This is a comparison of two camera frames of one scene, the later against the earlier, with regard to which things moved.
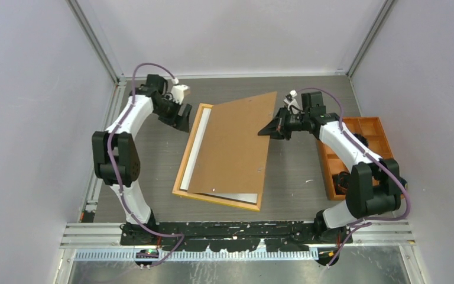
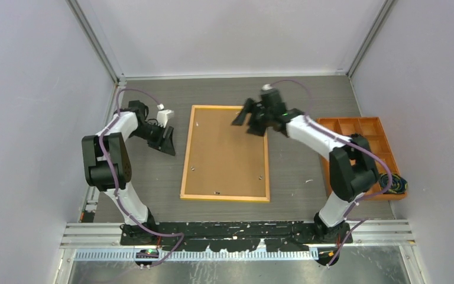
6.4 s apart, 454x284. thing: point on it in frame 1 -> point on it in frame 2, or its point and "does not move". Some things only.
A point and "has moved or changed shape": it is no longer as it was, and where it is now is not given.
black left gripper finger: [181, 121] -> [167, 145]
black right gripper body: [294, 122] -> [260, 119]
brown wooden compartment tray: [333, 164] does not move
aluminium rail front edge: [105, 240] does not move
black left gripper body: [168, 112] -> [153, 134]
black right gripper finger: [273, 127] -> [246, 107]
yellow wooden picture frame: [183, 165] has moved or changed shape
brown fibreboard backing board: [232, 157] has moved or changed shape
